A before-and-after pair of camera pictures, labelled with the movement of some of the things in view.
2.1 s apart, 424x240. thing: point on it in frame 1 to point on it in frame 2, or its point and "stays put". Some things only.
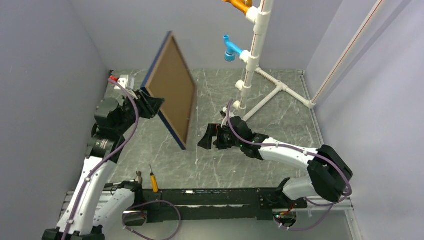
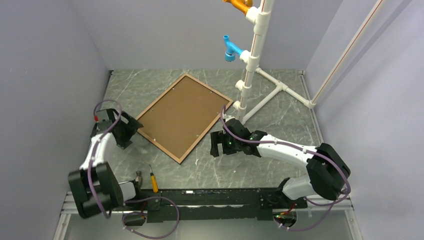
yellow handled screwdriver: [154, 184] stays put
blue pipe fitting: [231, 49] stays put
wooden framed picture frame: [169, 77] to [179, 119]
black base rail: [245, 205] stays put
